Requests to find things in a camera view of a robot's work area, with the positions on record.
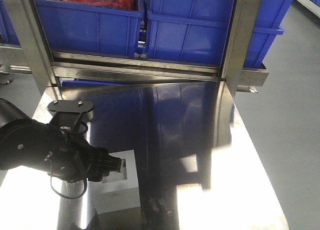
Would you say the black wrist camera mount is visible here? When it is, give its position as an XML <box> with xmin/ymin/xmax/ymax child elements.
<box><xmin>47</xmin><ymin>100</ymin><xmax>95</xmax><ymax>135</ymax></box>

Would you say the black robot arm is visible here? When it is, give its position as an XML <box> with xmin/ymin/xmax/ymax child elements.
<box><xmin>0</xmin><ymin>99</ymin><xmax>122</xmax><ymax>183</ymax></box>

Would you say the blue bin far left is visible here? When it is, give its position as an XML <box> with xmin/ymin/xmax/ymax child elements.
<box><xmin>0</xmin><ymin>0</ymin><xmax>20</xmax><ymax>45</ymax></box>

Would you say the blue bin right upper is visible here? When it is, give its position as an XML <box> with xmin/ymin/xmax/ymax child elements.
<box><xmin>145</xmin><ymin>0</ymin><xmax>292</xmax><ymax>68</ymax></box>

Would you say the blue bin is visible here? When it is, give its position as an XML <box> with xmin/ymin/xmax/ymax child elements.
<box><xmin>0</xmin><ymin>0</ymin><xmax>20</xmax><ymax>45</ymax></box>
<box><xmin>34</xmin><ymin>0</ymin><xmax>145</xmax><ymax>56</ymax></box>
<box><xmin>145</xmin><ymin>0</ymin><xmax>292</xmax><ymax>68</ymax></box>

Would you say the gray box base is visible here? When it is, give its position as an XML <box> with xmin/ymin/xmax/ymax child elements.
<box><xmin>89</xmin><ymin>150</ymin><xmax>141</xmax><ymax>214</ymax></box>

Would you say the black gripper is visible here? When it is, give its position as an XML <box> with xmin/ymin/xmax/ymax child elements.
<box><xmin>72</xmin><ymin>137</ymin><xmax>122</xmax><ymax>182</ymax></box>

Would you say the blue bin left upper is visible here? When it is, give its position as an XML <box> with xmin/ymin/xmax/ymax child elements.
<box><xmin>34</xmin><ymin>0</ymin><xmax>145</xmax><ymax>56</ymax></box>

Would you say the stainless steel rack frame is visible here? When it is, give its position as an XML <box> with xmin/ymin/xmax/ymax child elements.
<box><xmin>0</xmin><ymin>0</ymin><xmax>263</xmax><ymax>96</ymax></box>

